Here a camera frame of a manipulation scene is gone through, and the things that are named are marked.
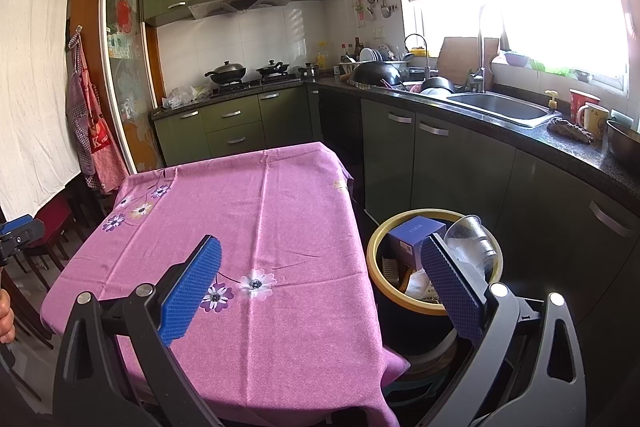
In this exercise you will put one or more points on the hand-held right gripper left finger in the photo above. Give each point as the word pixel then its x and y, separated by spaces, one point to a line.
pixel 192 289

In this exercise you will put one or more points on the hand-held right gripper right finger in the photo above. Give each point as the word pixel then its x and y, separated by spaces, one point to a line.
pixel 450 292

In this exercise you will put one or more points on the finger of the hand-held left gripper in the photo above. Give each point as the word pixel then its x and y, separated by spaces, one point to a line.
pixel 12 225
pixel 27 234

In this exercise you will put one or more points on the white tissue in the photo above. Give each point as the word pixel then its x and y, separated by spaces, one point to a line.
pixel 420 287

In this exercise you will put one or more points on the clear plastic cup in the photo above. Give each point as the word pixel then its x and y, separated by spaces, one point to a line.
pixel 470 234

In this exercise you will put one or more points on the dark blue box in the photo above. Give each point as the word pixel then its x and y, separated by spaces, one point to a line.
pixel 415 242

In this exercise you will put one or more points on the brown pleated paper cup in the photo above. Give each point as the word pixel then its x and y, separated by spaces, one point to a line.
pixel 391 268

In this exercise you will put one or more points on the yellow rimmed dark bin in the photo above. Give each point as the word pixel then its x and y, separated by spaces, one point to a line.
pixel 372 257

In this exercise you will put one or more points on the person's left hand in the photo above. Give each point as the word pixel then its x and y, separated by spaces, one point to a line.
pixel 5 317

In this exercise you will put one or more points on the dark wooden chair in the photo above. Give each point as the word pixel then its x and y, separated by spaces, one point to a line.
pixel 50 217

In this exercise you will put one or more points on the red checked apron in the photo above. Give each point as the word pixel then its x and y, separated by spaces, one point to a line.
pixel 105 152

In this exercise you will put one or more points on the pink floral tablecloth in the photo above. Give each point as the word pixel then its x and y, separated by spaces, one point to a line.
pixel 280 217

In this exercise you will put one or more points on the white hanging sheet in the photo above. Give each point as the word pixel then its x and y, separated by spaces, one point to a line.
pixel 35 82

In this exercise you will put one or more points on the green drawer base cabinet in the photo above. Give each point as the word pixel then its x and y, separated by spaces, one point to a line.
pixel 235 127

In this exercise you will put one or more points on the flower print glass door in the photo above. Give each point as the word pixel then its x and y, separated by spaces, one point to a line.
pixel 125 82

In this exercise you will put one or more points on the steel sink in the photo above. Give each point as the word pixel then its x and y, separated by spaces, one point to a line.
pixel 500 107

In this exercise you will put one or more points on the crumpled plastic bags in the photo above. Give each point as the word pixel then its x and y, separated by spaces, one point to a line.
pixel 182 97

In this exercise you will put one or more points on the brown scrubbing cloth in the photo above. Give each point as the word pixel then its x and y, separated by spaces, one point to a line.
pixel 570 129

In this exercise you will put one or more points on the black pot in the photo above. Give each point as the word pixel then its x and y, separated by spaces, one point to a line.
pixel 437 84

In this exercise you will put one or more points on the tall steel faucet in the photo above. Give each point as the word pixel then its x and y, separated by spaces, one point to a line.
pixel 479 82

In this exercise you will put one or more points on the black gas stove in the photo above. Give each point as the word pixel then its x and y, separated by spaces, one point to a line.
pixel 260 83

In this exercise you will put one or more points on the yellow pump dispenser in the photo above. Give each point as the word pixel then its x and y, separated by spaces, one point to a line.
pixel 551 99

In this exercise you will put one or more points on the black lidded wok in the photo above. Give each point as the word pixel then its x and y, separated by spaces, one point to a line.
pixel 227 73

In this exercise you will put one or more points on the pale yellow mug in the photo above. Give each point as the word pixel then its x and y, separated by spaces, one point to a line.
pixel 595 119

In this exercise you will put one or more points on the steel mixing bowl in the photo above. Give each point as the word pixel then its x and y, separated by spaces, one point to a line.
pixel 625 147

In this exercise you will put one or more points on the large black wok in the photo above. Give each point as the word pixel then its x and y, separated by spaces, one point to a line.
pixel 375 74

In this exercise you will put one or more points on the red mug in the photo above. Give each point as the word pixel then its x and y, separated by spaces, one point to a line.
pixel 580 102

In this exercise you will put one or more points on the curved black faucet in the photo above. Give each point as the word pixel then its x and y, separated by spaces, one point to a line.
pixel 428 62

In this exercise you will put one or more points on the black lidded frying pan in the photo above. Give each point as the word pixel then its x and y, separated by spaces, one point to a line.
pixel 272 71

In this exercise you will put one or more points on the brown cutting board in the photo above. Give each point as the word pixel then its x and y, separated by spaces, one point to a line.
pixel 460 57

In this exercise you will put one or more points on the purple bowl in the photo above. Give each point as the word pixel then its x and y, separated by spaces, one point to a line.
pixel 515 59

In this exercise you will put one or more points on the green plastic item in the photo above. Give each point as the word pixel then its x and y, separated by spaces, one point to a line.
pixel 547 68

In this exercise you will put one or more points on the small steel pot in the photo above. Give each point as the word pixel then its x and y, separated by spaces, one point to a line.
pixel 310 72

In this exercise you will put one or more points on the white plates in rack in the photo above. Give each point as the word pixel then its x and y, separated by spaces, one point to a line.
pixel 370 55

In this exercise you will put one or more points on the dark sauce bottle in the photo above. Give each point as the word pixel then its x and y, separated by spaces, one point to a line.
pixel 357 52

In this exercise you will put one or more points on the yellow oil bottle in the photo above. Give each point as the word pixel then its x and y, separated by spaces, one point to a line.
pixel 322 57

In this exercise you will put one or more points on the steel hanging ladle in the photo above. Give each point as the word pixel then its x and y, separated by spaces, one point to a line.
pixel 370 9

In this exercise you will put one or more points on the pink hanging utensil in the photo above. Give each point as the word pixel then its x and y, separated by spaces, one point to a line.
pixel 357 7

